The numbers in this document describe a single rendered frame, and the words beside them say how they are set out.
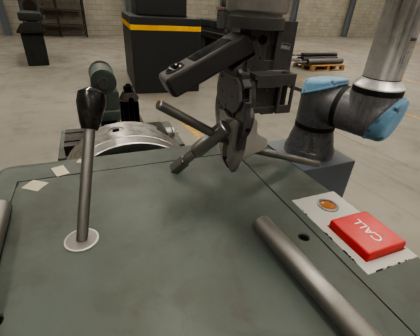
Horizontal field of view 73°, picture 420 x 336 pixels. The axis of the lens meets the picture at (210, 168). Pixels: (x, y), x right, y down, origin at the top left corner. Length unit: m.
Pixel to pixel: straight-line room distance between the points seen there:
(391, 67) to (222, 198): 0.53
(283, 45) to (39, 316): 0.39
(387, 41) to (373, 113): 0.16
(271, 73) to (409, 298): 0.28
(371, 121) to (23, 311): 0.74
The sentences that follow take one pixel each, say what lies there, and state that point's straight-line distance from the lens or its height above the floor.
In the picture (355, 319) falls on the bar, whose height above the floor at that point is 1.28.
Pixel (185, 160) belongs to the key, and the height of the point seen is 1.29.
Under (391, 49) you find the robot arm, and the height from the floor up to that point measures 1.42.
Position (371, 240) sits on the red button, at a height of 1.27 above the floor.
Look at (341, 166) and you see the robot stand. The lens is 0.93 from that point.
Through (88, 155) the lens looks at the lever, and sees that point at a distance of 0.34.
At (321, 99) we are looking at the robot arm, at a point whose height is 1.28.
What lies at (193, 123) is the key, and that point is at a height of 1.36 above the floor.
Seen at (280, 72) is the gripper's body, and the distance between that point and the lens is 0.40.
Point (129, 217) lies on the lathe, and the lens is 0.37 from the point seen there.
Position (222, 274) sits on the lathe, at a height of 1.25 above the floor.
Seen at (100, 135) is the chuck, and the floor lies 1.23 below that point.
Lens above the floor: 1.49
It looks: 30 degrees down
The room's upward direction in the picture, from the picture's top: 3 degrees clockwise
